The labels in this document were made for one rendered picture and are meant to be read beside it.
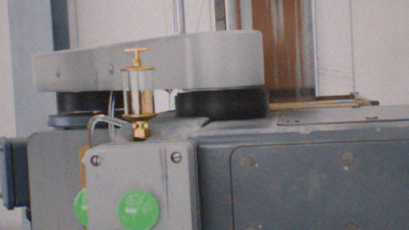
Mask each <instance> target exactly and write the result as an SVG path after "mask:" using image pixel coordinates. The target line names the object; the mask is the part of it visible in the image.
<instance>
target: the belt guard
mask: <svg viewBox="0 0 409 230"><path fill-rule="evenodd" d="M130 48H149V51H139V58H140V59H141V65H146V66H152V67H155V68H156V69H153V84H154V90H156V89H182V91H221V90H231V89H250V88H260V85H264V53H263V40H262V33H261V32H260V31H259V30H222V31H211V32H202V33H187V34H178V35H174V36H164V37H159V38H146V39H141V40H137V41H131V42H118V43H113V44H109V45H99V46H91V47H86V48H76V49H71V50H59V51H54V52H49V53H43V54H34V55H33V56H32V57H31V59H32V70H33V79H34V92H57V91H122V90H123V82H122V72H120V69H123V68H125V67H128V66H133V59H134V51H129V52H125V49H130Z"/></svg>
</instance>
